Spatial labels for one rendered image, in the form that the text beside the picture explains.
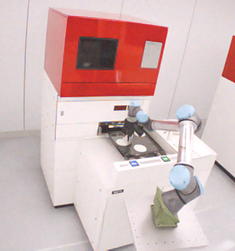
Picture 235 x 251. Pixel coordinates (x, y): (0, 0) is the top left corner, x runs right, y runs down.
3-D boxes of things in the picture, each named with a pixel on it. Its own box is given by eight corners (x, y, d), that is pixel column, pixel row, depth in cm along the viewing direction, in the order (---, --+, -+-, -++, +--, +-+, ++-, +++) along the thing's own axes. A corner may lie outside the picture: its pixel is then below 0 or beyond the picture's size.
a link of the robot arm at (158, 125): (209, 125, 171) (151, 121, 205) (203, 116, 164) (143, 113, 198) (203, 140, 167) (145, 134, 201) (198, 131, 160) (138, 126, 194)
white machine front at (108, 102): (54, 140, 214) (57, 94, 195) (141, 133, 249) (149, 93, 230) (55, 142, 211) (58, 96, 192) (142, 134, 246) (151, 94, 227)
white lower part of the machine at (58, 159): (40, 169, 304) (40, 106, 266) (104, 161, 340) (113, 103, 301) (53, 212, 250) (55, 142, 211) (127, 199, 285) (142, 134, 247)
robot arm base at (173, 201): (177, 219, 148) (191, 210, 146) (164, 205, 142) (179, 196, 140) (172, 202, 161) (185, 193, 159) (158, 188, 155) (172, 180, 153)
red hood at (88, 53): (43, 68, 247) (48, 6, 219) (118, 69, 281) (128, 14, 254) (60, 98, 189) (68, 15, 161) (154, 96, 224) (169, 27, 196)
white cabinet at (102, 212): (72, 208, 259) (78, 140, 220) (153, 193, 300) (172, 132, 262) (94, 259, 209) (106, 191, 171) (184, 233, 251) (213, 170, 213)
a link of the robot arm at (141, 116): (153, 119, 189) (145, 113, 197) (145, 111, 182) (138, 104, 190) (145, 127, 189) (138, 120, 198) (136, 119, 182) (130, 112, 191)
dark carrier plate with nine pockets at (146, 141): (106, 133, 223) (106, 132, 223) (141, 129, 238) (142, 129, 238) (124, 155, 197) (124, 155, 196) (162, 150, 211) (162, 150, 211)
